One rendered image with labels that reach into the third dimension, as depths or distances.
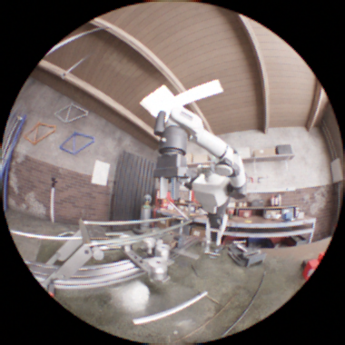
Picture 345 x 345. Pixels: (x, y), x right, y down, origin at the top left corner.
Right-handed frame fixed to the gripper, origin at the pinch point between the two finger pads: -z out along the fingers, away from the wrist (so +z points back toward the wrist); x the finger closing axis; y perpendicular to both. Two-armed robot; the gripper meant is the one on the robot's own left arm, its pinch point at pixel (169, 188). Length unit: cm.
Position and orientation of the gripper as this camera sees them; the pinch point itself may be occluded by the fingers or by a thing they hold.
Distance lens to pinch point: 30.9
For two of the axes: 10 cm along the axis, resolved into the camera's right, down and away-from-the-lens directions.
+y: 5.9, 2.1, 7.8
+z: 0.9, -9.8, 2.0
